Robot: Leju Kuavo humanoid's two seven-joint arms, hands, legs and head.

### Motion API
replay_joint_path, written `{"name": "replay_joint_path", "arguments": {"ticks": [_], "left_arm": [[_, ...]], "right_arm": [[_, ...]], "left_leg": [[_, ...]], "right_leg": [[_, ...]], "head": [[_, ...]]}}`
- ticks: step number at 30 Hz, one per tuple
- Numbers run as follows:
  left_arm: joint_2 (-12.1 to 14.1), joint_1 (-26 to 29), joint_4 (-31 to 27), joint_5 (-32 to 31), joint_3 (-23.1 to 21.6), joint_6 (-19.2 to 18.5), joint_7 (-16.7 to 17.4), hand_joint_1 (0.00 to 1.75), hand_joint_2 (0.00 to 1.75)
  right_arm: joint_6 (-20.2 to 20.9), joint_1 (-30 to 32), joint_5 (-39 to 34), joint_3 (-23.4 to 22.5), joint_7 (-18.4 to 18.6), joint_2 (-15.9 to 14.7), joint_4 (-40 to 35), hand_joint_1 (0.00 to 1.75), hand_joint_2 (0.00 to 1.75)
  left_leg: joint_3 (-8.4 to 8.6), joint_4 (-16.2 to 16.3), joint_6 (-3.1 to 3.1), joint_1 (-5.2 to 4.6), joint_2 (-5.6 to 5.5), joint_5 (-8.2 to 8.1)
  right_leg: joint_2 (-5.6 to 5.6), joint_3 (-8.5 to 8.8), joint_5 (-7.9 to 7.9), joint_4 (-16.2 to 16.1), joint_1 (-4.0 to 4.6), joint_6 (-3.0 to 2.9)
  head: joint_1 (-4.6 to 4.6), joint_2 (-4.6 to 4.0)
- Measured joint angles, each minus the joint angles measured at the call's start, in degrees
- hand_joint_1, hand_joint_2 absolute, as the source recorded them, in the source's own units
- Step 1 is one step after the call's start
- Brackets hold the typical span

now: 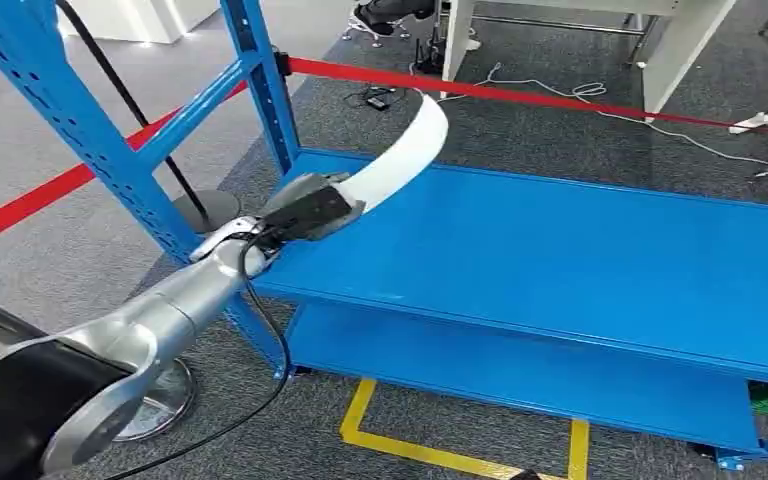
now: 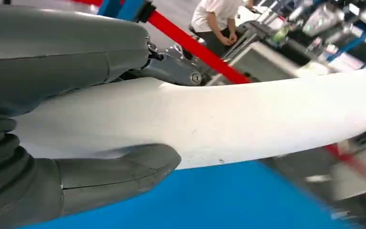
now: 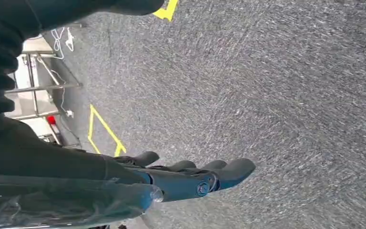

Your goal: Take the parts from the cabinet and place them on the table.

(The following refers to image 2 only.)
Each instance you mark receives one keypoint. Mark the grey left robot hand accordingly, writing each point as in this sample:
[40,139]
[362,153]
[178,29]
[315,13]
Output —
[60,57]

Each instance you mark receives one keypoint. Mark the white curved plastic panel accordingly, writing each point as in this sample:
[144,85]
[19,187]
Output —
[233,120]

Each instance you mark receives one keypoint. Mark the red barrier belt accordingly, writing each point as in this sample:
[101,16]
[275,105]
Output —
[195,47]
[86,2]

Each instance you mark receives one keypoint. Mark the person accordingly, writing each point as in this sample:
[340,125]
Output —
[211,12]

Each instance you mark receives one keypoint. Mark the blue platform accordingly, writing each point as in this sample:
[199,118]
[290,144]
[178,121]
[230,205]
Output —
[202,202]

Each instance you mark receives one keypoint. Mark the blue storage rack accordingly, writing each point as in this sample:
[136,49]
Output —
[359,38]

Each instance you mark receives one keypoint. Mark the blue barrier post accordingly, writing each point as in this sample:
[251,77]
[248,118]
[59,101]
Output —
[123,8]

